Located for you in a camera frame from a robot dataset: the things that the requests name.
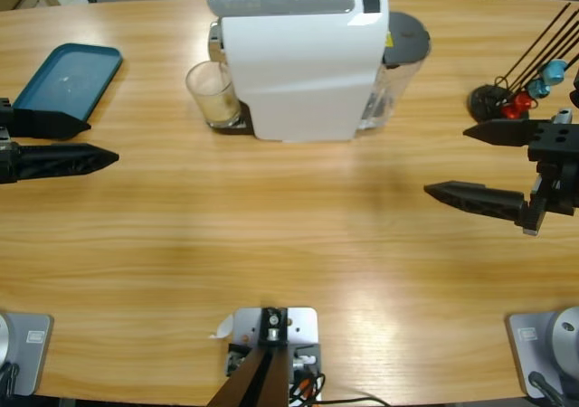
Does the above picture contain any orange and black cable bundle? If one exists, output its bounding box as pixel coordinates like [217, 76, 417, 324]
[289, 370, 327, 406]

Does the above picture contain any clear drinking glass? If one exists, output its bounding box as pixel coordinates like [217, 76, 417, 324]
[185, 61, 243, 130]

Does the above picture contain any white capsule coffee machine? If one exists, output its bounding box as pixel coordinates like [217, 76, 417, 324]
[207, 0, 390, 145]

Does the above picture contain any blue plastic tray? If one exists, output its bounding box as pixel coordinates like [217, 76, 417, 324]
[12, 43, 124, 126]

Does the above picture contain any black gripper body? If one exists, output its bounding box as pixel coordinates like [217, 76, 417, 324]
[0, 97, 20, 185]
[527, 121, 579, 216]

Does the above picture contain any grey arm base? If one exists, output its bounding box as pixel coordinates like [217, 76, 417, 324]
[0, 312, 54, 397]
[505, 306, 579, 399]

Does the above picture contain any black base cable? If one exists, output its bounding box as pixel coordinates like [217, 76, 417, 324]
[0, 362, 20, 397]
[528, 371, 566, 407]

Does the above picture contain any black capsule holder with rods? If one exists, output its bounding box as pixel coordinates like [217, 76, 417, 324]
[468, 2, 579, 123]

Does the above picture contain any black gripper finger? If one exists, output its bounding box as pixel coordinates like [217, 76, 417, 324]
[15, 142, 120, 184]
[462, 118, 540, 148]
[12, 107, 92, 141]
[423, 179, 555, 237]

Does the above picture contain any white camera mounting block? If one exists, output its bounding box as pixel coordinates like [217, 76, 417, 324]
[233, 306, 323, 402]

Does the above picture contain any clear water tank dark lid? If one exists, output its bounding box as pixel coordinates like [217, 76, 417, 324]
[356, 11, 432, 131]

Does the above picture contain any dark camera post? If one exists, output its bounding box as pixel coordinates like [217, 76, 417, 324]
[207, 306, 290, 407]

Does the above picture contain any blue coffee capsule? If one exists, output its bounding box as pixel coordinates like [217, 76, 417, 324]
[527, 79, 552, 100]
[542, 60, 569, 86]

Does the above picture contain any white tape tab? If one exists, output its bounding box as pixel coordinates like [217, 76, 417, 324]
[208, 314, 235, 340]

